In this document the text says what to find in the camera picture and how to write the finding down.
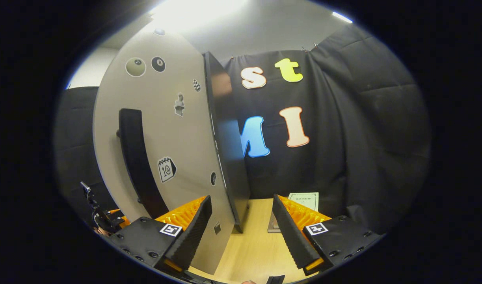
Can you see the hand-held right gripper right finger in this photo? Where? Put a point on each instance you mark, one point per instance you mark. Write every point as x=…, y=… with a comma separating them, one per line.
x=292, y=236

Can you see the narrow ceiling light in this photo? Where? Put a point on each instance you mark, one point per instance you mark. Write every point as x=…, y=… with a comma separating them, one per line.
x=342, y=17

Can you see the black backdrop cloth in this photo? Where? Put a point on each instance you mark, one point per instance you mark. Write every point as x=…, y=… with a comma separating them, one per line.
x=363, y=138

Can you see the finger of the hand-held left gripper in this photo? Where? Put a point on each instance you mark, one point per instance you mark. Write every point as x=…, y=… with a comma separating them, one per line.
x=120, y=217

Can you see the beige cabinet door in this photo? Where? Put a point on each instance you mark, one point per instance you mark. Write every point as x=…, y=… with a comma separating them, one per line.
x=174, y=134

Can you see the pale green booklet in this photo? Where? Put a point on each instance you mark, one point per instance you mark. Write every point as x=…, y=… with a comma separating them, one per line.
x=304, y=201

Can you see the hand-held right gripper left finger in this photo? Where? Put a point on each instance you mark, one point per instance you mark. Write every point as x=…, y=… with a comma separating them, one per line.
x=193, y=230

